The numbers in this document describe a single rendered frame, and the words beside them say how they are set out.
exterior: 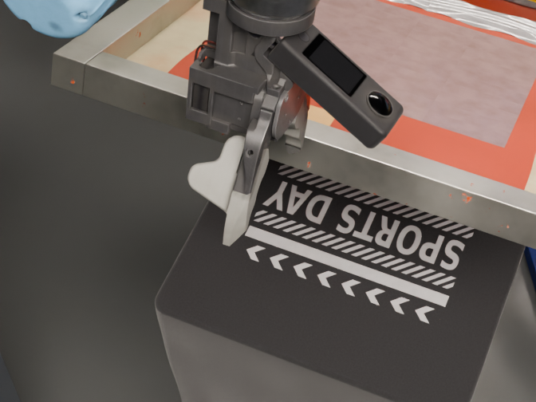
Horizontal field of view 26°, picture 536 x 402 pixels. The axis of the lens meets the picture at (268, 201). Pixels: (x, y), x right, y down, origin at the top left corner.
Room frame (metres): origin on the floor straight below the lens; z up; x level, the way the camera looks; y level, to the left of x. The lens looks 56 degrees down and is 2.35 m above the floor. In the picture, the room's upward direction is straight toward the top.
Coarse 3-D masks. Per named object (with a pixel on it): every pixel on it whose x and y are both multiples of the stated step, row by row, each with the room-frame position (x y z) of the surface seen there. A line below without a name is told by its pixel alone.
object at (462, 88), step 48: (480, 0) 1.15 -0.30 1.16; (432, 48) 0.99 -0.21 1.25; (480, 48) 1.00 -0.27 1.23; (528, 48) 1.02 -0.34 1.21; (432, 96) 0.86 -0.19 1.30; (480, 96) 0.88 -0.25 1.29; (528, 96) 0.89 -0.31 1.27; (432, 144) 0.76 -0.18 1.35; (480, 144) 0.77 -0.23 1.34; (528, 144) 0.78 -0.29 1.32
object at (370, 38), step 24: (336, 0) 1.09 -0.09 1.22; (360, 0) 1.10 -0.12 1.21; (384, 0) 1.11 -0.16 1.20; (336, 24) 1.02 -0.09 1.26; (360, 24) 1.03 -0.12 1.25; (384, 24) 1.04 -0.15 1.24; (408, 24) 1.05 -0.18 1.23; (360, 48) 0.96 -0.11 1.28; (384, 48) 0.97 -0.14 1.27; (168, 72) 0.85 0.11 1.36; (336, 120) 0.78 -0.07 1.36
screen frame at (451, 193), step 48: (144, 0) 0.96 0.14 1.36; (192, 0) 1.02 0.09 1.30; (96, 48) 0.83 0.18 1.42; (96, 96) 0.78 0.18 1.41; (144, 96) 0.76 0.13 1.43; (336, 144) 0.69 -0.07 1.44; (384, 144) 0.70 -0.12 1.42; (384, 192) 0.65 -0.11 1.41; (432, 192) 0.64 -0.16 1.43; (480, 192) 0.63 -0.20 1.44; (528, 192) 0.64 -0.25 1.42; (528, 240) 0.60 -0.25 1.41
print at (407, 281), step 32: (288, 192) 0.97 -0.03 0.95; (320, 192) 0.97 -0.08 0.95; (352, 192) 0.97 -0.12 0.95; (256, 224) 0.91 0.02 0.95; (288, 224) 0.91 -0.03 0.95; (320, 224) 0.91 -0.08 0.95; (352, 224) 0.91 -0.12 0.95; (384, 224) 0.91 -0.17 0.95; (416, 224) 0.91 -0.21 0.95; (448, 224) 0.91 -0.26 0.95; (256, 256) 0.86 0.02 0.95; (288, 256) 0.86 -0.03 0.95; (320, 256) 0.86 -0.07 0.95; (352, 256) 0.86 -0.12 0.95; (384, 256) 0.86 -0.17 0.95; (416, 256) 0.86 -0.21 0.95; (448, 256) 0.86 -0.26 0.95; (352, 288) 0.81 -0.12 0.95; (384, 288) 0.81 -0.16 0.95; (416, 288) 0.81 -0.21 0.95; (448, 288) 0.81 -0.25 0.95; (416, 320) 0.76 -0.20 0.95
